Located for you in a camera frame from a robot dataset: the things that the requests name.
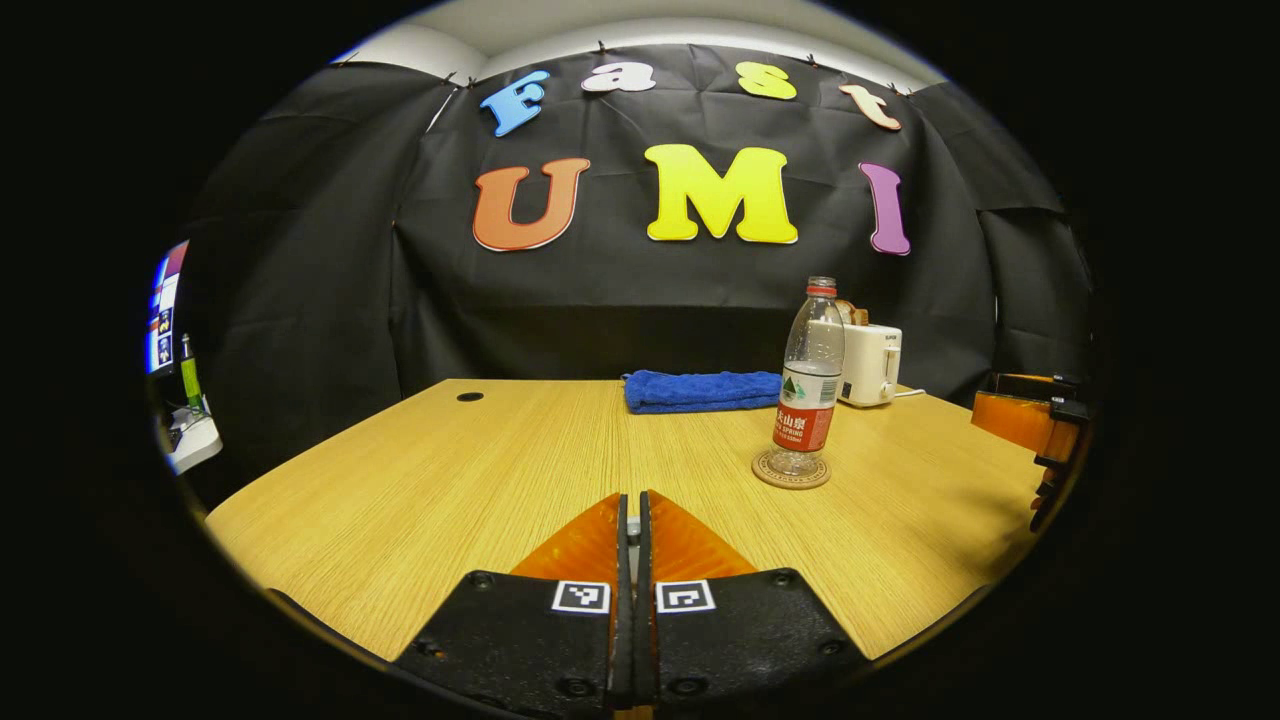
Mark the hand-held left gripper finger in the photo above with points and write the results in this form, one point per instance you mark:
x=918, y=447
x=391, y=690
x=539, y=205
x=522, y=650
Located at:
x=645, y=560
x=621, y=560

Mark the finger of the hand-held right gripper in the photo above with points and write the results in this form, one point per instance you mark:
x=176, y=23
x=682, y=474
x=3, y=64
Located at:
x=1015, y=420

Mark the round brown coaster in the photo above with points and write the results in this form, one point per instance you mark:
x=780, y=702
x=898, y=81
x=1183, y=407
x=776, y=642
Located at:
x=765, y=478

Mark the clear plastic water bottle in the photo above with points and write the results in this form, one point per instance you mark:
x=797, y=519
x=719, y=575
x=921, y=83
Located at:
x=805, y=400

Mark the green drink bottle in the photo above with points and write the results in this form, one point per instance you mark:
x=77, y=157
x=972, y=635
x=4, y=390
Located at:
x=190, y=380

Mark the white toaster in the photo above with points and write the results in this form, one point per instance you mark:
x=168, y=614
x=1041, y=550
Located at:
x=872, y=365

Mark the blue folded towel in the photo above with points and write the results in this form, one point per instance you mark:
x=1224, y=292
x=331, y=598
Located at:
x=700, y=390

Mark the bread slice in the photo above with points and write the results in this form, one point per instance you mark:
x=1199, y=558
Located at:
x=856, y=313

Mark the black backdrop cloth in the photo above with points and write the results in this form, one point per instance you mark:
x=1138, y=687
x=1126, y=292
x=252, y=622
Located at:
x=300, y=300

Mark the white side desk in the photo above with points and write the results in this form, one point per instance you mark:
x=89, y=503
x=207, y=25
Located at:
x=195, y=440

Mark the computer monitor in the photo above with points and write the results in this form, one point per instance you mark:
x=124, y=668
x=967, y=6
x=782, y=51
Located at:
x=165, y=310

